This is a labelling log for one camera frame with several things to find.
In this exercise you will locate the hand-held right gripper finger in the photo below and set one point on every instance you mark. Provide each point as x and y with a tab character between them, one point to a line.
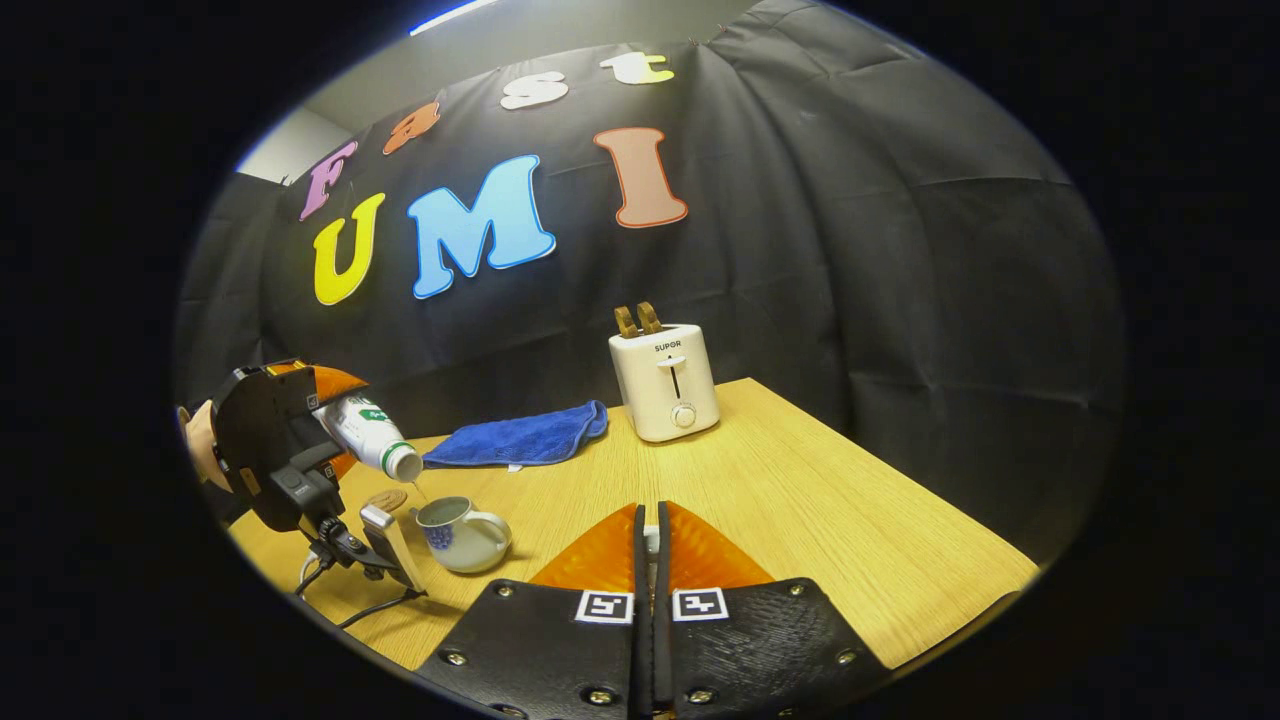
641	660
664	660

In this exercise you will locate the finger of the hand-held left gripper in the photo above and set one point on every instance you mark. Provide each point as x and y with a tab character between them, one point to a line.
335	382
338	467

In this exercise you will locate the white water bottle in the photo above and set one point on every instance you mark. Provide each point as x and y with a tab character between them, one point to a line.
370	435

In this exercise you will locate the round brown coaster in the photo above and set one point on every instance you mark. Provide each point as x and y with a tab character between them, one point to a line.
387	499

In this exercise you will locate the blue white teacup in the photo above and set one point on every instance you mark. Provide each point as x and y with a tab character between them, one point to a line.
460	535

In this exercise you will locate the blue towel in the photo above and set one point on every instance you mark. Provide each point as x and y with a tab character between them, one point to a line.
520	438

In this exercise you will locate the white toaster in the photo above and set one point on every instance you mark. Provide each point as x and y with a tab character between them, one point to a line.
665	385

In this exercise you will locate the black backdrop cloth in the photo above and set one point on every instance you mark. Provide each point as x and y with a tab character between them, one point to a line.
850	230

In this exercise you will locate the smartphone on black mount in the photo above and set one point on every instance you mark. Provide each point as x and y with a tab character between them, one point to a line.
390	545

